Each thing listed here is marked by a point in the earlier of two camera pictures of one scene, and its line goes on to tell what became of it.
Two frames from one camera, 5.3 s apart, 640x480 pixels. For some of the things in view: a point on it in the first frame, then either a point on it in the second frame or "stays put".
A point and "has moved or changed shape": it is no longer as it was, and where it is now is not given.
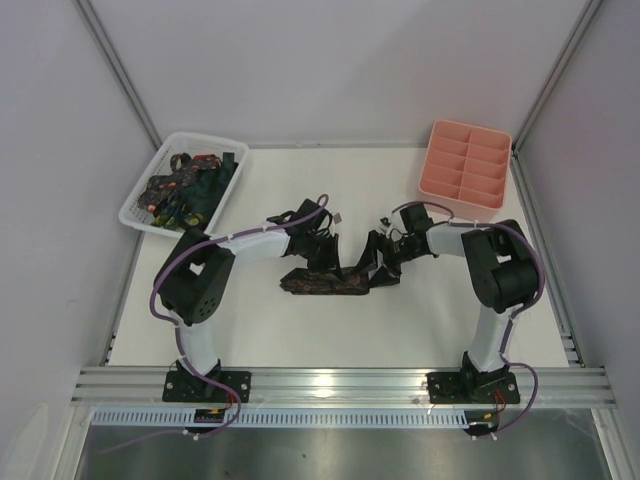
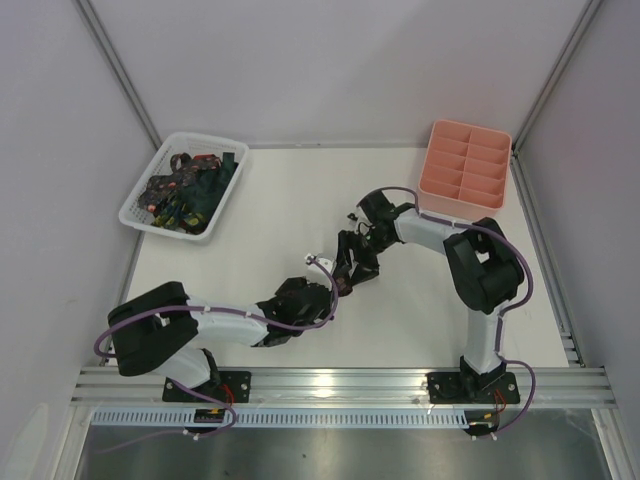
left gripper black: [323, 252] → [324, 293]
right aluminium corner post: [577, 34] stays put
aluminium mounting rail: [539, 386] stays put
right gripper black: [386, 256] → [364, 248]
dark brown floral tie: [344, 281] has moved or changed shape
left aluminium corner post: [109, 54] stays put
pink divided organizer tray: [466, 168] stays put
